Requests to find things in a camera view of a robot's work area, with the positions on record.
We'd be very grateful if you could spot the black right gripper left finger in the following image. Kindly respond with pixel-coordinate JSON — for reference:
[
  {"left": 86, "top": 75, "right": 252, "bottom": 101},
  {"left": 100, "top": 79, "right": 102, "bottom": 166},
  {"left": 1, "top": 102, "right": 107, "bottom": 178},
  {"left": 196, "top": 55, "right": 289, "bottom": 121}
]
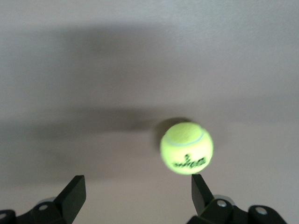
[{"left": 16, "top": 175, "right": 87, "bottom": 224}]

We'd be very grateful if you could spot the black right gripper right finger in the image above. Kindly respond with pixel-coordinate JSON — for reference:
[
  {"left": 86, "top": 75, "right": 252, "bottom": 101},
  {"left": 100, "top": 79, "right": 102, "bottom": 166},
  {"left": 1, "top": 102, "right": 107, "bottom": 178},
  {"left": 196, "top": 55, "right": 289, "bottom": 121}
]
[{"left": 188, "top": 174, "right": 252, "bottom": 224}]

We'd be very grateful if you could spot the yellow Wilson tennis ball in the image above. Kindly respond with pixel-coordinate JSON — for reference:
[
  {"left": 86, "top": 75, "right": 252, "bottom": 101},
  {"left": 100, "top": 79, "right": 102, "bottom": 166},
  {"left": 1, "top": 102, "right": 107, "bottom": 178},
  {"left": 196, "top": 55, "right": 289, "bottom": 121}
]
[{"left": 160, "top": 122, "right": 214, "bottom": 175}]

